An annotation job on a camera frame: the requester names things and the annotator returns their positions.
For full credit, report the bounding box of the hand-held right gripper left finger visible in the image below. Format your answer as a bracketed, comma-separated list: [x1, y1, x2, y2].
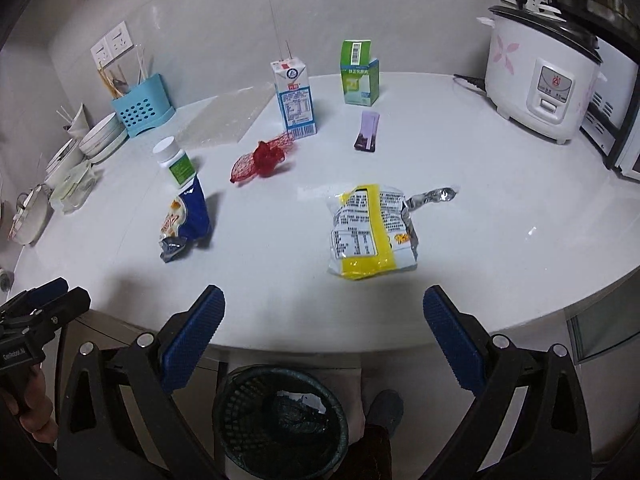
[56, 284, 226, 480]

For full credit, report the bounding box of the person's grey shoe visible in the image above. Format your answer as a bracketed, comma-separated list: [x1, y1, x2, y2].
[366, 389, 405, 438]

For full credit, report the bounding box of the green paper box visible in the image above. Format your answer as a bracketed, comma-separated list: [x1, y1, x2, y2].
[340, 39, 380, 107]

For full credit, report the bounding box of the yellow white snack bag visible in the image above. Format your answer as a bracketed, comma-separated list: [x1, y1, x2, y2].
[326, 183, 460, 281]

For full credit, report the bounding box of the person's leg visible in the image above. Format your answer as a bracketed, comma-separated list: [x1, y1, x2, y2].
[350, 422, 394, 480]

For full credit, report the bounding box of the red mesh bag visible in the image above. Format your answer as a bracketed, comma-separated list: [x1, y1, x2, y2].
[229, 130, 297, 186]

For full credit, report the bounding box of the blue snack bag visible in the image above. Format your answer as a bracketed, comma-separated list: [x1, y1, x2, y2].
[159, 176, 211, 264]

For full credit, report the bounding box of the person's left hand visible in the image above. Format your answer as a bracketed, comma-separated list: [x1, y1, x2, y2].
[19, 360, 60, 445]

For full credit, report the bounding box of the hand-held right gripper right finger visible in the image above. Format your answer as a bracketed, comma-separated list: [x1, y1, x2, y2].
[420, 285, 594, 480]

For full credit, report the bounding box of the white microwave oven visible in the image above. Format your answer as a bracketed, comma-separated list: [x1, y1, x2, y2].
[614, 125, 640, 182]

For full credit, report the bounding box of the stack of white bowls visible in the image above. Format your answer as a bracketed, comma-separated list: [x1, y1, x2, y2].
[79, 112, 129, 163]

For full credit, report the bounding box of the white bottle green label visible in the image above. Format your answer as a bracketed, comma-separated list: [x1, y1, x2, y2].
[152, 136, 197, 191]

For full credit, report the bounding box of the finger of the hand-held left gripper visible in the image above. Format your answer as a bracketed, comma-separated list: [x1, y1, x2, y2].
[27, 287, 92, 335]
[0, 277, 70, 313]

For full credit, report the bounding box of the dark mesh trash bin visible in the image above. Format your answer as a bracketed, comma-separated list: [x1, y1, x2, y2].
[212, 365, 349, 479]

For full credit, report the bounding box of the bundle of wooden chopsticks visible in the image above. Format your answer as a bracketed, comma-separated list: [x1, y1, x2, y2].
[97, 45, 151, 100]

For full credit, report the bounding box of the white cup with sticks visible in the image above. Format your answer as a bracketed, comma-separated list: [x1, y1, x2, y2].
[56, 104, 92, 140]

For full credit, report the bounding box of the blue white milk carton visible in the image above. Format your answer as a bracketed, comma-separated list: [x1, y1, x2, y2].
[270, 41, 319, 139]

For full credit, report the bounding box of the white rice cooker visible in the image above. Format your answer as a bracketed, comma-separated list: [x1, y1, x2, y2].
[476, 4, 608, 146]

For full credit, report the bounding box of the purple sachet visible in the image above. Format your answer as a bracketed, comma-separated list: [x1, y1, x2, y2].
[353, 111, 381, 152]

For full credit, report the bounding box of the steel pot with lid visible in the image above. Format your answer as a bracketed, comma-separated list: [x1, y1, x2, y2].
[0, 182, 54, 247]

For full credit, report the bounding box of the blue utensil holder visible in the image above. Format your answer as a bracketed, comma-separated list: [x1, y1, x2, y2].
[111, 73, 177, 138]

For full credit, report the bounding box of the white countertop appliance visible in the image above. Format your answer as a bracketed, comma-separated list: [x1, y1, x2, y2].
[580, 35, 640, 171]

